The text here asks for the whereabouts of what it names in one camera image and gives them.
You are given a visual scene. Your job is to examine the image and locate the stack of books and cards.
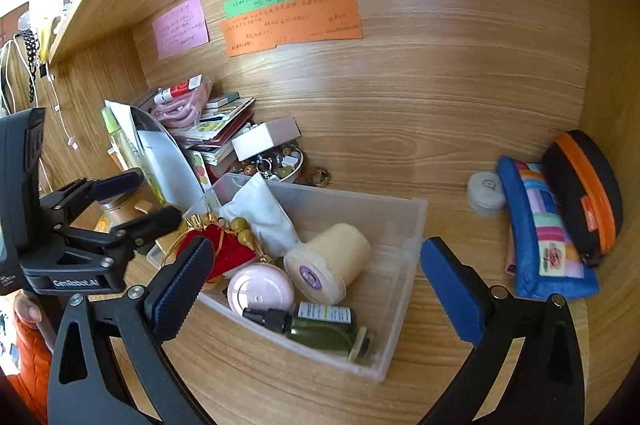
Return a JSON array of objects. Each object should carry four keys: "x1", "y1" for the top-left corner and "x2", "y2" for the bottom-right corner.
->
[{"x1": 170, "y1": 91, "x2": 256, "y2": 166}]

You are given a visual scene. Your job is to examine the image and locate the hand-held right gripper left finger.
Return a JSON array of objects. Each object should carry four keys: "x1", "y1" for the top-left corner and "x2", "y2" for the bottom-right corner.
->
[{"x1": 47, "y1": 235, "x2": 216, "y2": 425}]

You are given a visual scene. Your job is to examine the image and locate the blue patchwork pencil case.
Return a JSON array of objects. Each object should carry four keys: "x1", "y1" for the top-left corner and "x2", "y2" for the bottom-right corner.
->
[{"x1": 496, "y1": 155, "x2": 600, "y2": 301}]

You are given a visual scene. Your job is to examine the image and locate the white charging cable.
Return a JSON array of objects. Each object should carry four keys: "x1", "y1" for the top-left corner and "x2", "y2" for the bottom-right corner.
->
[{"x1": 47, "y1": 77, "x2": 81, "y2": 150}]

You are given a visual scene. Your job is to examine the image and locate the small white cardboard box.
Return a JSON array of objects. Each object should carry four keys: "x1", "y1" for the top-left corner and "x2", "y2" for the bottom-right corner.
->
[{"x1": 231, "y1": 116, "x2": 302, "y2": 162}]

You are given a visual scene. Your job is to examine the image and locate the pink coiled hair ties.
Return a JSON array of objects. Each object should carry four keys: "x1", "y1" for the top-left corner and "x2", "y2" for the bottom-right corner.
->
[{"x1": 151, "y1": 77, "x2": 213, "y2": 128}]

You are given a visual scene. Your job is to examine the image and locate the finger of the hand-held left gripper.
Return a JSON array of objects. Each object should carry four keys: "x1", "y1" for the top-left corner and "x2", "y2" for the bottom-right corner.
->
[
  {"x1": 40, "y1": 170, "x2": 146, "y2": 226},
  {"x1": 65, "y1": 206, "x2": 183, "y2": 268}
]

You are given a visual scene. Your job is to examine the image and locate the white round case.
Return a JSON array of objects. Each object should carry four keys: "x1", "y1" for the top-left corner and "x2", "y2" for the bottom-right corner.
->
[{"x1": 466, "y1": 171, "x2": 508, "y2": 219}]

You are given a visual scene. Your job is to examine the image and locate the red velvet drawstring pouch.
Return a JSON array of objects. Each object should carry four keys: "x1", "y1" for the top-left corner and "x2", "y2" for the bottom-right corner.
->
[{"x1": 172, "y1": 212, "x2": 273, "y2": 288}]

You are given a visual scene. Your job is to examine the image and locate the person's left hand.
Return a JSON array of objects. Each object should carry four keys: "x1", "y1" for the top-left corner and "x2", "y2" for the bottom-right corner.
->
[{"x1": 12, "y1": 290, "x2": 56, "y2": 348}]

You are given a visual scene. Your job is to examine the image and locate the bowl of beads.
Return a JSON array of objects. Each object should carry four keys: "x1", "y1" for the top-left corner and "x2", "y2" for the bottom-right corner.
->
[{"x1": 227, "y1": 144, "x2": 307, "y2": 184}]

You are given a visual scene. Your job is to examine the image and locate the wooden desktop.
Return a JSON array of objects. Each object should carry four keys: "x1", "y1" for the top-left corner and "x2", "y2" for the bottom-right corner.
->
[{"x1": 100, "y1": 150, "x2": 636, "y2": 425}]

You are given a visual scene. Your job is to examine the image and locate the red and white box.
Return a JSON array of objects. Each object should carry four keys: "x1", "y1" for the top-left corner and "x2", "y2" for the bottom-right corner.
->
[{"x1": 156, "y1": 75, "x2": 203, "y2": 104}]

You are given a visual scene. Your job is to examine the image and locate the pink round jar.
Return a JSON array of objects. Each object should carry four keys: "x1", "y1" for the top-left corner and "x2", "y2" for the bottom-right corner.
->
[{"x1": 226, "y1": 262, "x2": 296, "y2": 321}]

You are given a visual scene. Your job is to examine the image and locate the light green bottle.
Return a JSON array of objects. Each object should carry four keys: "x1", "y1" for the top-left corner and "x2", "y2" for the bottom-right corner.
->
[{"x1": 101, "y1": 105, "x2": 166, "y2": 206}]

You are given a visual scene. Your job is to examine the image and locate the white cloth sachet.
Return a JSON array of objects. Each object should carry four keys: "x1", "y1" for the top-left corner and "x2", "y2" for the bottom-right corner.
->
[{"x1": 218, "y1": 172, "x2": 301, "y2": 258}]

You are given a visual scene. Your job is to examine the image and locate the black case with orange zipper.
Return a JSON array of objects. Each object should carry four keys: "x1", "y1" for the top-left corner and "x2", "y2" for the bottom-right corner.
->
[{"x1": 541, "y1": 130, "x2": 624, "y2": 267}]

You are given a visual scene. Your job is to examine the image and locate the black beaded string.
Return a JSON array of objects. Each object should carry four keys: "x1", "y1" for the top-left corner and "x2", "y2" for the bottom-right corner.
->
[{"x1": 15, "y1": 27, "x2": 42, "y2": 103}]

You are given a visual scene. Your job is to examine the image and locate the dark green dropper bottle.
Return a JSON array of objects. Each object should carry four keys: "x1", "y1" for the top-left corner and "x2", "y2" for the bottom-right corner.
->
[{"x1": 242, "y1": 301, "x2": 373, "y2": 362}]

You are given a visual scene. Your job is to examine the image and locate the clear plastic storage box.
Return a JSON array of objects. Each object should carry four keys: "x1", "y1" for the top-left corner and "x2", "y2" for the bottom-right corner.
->
[{"x1": 147, "y1": 172, "x2": 428, "y2": 383}]

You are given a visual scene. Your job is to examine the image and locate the fruit sticker sheet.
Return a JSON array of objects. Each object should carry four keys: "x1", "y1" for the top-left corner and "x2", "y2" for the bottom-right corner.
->
[{"x1": 191, "y1": 151, "x2": 215, "y2": 194}]

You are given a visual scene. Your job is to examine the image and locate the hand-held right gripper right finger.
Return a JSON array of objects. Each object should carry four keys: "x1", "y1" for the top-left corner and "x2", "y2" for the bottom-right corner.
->
[{"x1": 419, "y1": 236, "x2": 588, "y2": 425}]

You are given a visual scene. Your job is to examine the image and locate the orange paper note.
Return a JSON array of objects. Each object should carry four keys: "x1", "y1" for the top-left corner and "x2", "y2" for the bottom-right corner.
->
[{"x1": 219, "y1": 0, "x2": 363, "y2": 58}]

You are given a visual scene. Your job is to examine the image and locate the pink paper note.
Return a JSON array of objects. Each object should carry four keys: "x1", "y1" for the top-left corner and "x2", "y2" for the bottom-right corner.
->
[{"x1": 151, "y1": 0, "x2": 210, "y2": 60}]

